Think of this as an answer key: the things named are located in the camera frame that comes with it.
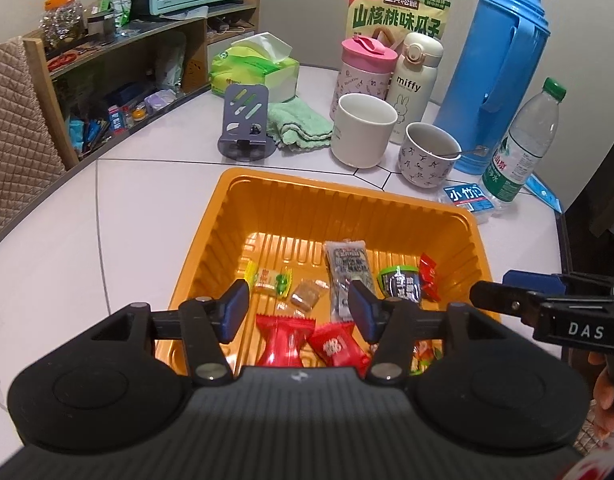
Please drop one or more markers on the green and yellow seed bag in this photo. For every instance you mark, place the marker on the green and yellow seed bag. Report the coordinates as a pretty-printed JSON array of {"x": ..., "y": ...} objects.
[{"x": 402, "y": 15}]

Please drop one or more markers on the clear jar with orange lid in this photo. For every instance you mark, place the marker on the clear jar with orange lid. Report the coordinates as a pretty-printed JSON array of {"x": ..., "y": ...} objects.
[{"x": 62, "y": 22}]

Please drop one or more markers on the bright red zigzag-edged packet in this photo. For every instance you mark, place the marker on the bright red zigzag-edged packet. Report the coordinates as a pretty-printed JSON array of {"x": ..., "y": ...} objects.
[{"x": 282, "y": 340}]

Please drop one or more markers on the dark green jelly cup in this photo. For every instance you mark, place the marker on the dark green jelly cup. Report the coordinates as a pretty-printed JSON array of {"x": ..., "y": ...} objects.
[{"x": 399, "y": 282}]

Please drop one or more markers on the pink lidded bottle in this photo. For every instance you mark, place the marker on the pink lidded bottle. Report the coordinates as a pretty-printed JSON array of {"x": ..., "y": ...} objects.
[{"x": 362, "y": 75}]

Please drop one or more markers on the plain white mug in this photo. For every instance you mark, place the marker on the plain white mug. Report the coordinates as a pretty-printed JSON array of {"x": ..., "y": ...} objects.
[{"x": 359, "y": 135}]

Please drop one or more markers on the green cloth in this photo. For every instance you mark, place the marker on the green cloth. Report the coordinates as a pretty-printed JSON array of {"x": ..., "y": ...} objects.
[{"x": 299, "y": 125}]

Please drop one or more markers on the red packet with white print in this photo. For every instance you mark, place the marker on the red packet with white print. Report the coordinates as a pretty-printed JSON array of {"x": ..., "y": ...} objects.
[{"x": 334, "y": 345}]

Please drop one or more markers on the purple small container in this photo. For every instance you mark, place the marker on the purple small container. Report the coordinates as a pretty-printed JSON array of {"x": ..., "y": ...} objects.
[{"x": 159, "y": 101}]

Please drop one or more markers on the flat blue packet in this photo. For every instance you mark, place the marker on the flat blue packet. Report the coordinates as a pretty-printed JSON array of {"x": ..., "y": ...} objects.
[{"x": 544, "y": 192}]

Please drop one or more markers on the beige quilted chair back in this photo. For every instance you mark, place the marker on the beige quilted chair back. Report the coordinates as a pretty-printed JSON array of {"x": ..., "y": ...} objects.
[{"x": 17, "y": 150}]

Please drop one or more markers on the brown clear-wrapped candy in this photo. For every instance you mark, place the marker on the brown clear-wrapped candy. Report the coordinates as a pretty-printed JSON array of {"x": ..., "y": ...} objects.
[{"x": 307, "y": 295}]

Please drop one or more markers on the metal spoon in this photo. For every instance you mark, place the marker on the metal spoon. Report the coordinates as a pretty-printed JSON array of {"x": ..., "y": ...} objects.
[{"x": 467, "y": 151}]

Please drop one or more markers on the green tissue pack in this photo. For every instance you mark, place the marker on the green tissue pack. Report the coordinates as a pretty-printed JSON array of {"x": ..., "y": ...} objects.
[{"x": 252, "y": 67}]

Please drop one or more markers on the clear water bottle green cap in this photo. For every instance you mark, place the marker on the clear water bottle green cap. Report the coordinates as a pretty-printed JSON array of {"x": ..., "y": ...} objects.
[{"x": 522, "y": 155}]

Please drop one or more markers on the red folded candy packet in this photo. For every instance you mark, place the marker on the red folded candy packet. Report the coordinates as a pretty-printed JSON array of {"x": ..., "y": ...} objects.
[{"x": 429, "y": 272}]

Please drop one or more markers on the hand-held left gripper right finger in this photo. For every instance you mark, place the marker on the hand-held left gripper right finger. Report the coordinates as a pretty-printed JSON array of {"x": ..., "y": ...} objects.
[{"x": 362, "y": 312}]

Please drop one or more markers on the yellow and green candy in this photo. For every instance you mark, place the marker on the yellow and green candy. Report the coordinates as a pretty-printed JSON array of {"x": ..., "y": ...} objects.
[{"x": 267, "y": 277}]

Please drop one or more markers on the white mug with black figures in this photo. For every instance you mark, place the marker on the white mug with black figures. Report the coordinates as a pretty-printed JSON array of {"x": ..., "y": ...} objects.
[{"x": 424, "y": 170}]

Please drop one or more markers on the blue pocket tissue pack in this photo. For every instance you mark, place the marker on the blue pocket tissue pack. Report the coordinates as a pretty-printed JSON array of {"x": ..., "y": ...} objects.
[{"x": 467, "y": 200}]

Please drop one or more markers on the long grey clear snack packet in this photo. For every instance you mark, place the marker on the long grey clear snack packet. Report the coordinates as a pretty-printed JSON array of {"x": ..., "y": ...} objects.
[{"x": 347, "y": 265}]

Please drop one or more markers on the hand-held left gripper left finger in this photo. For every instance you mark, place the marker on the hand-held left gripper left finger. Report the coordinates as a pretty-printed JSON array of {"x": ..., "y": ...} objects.
[{"x": 237, "y": 305}]

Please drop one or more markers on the grey phone stand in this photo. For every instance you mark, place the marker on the grey phone stand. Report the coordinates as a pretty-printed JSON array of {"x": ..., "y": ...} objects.
[{"x": 244, "y": 120}]

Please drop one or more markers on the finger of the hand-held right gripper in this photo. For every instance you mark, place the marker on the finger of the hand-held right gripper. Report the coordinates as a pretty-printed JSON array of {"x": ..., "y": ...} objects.
[
  {"x": 502, "y": 300},
  {"x": 532, "y": 280}
]

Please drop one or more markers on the grey bag on shelf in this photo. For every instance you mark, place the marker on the grey bag on shelf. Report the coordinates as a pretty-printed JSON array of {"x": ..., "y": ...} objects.
[{"x": 169, "y": 67}]

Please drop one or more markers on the wooden shelf unit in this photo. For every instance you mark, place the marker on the wooden shelf unit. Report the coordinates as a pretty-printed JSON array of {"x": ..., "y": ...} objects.
[{"x": 132, "y": 67}]

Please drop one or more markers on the orange plastic tray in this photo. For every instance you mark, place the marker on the orange plastic tray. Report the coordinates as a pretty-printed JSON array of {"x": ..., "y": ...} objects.
[{"x": 287, "y": 205}]

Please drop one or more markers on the white thermos bottle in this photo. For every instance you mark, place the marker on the white thermos bottle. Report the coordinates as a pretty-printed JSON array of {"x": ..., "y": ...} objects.
[{"x": 414, "y": 85}]

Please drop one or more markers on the blue thermos jug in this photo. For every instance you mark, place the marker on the blue thermos jug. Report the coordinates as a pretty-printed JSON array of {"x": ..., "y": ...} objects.
[{"x": 492, "y": 75}]

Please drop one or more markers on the person's right hand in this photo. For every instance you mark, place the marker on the person's right hand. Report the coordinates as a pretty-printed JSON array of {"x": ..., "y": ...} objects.
[{"x": 604, "y": 410}]

